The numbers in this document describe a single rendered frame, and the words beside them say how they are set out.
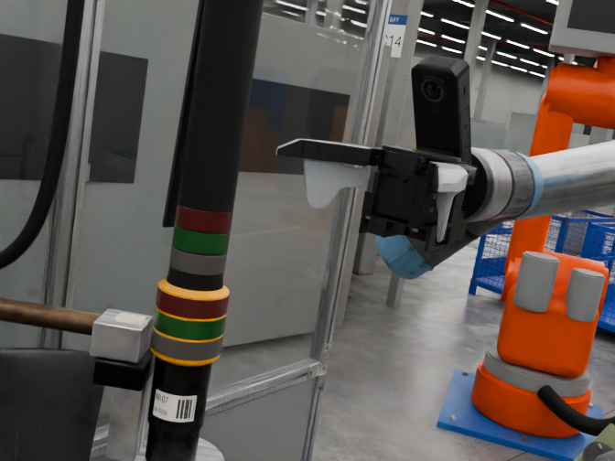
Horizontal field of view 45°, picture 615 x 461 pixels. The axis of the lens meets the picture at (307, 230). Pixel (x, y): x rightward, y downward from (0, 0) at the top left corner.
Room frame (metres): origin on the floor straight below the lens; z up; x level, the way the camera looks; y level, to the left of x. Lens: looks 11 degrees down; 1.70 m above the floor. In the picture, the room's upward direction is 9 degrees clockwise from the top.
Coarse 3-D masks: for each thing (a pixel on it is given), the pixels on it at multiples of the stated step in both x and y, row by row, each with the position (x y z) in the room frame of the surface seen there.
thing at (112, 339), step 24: (120, 312) 0.44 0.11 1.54; (96, 336) 0.42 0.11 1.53; (120, 336) 0.42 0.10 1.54; (96, 360) 0.41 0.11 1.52; (120, 360) 0.42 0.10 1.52; (144, 360) 0.42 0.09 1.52; (120, 384) 0.41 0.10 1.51; (144, 384) 0.42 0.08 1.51; (120, 408) 0.42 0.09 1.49; (144, 408) 0.43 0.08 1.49; (120, 432) 0.42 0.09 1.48; (144, 432) 0.44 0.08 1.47; (120, 456) 0.42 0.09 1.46; (144, 456) 0.43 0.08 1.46; (216, 456) 0.44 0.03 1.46
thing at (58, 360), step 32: (0, 352) 0.54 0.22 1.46; (32, 352) 0.55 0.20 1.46; (64, 352) 0.56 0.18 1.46; (0, 384) 0.52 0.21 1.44; (32, 384) 0.53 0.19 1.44; (64, 384) 0.54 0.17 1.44; (96, 384) 0.55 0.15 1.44; (0, 416) 0.51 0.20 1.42; (32, 416) 0.51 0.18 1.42; (64, 416) 0.52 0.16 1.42; (96, 416) 0.53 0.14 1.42; (0, 448) 0.49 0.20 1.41; (32, 448) 0.50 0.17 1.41; (64, 448) 0.51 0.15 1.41
